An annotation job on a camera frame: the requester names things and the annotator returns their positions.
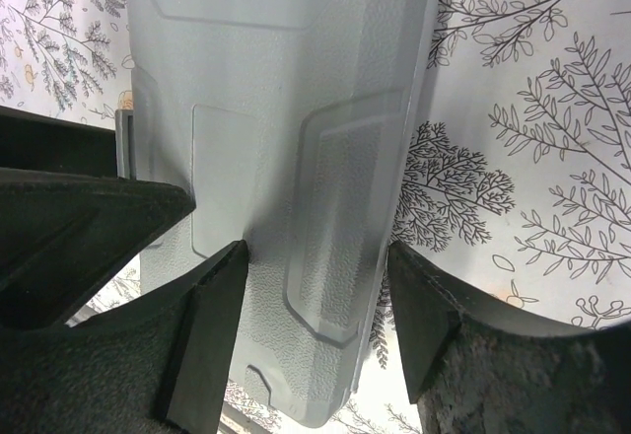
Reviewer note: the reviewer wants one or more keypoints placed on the grey plastic tool case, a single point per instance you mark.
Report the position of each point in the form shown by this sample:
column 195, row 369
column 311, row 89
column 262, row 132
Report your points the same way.
column 288, row 122

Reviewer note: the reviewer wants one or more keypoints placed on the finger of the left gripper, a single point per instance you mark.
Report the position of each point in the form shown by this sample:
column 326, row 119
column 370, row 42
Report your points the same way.
column 64, row 237
column 37, row 143

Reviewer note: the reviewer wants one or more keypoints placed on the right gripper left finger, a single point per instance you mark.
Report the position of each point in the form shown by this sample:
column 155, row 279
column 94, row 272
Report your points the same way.
column 158, row 364

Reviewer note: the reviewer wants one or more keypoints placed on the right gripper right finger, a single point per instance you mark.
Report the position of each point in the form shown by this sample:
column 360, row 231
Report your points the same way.
column 475, row 364

